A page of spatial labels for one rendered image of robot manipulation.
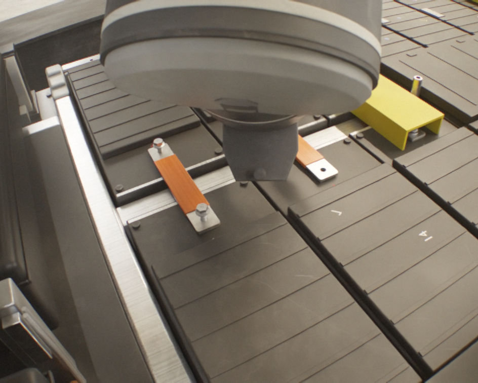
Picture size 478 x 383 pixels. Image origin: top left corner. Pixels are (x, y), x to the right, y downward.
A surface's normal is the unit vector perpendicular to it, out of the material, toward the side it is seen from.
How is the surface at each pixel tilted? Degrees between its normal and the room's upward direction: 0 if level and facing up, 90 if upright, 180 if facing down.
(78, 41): 90
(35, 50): 90
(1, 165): 23
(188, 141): 0
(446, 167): 0
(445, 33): 0
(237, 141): 50
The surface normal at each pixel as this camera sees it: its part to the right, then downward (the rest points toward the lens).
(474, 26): -0.05, -0.74
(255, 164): -0.07, 0.04
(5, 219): 0.29, -0.82
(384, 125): -0.88, 0.35
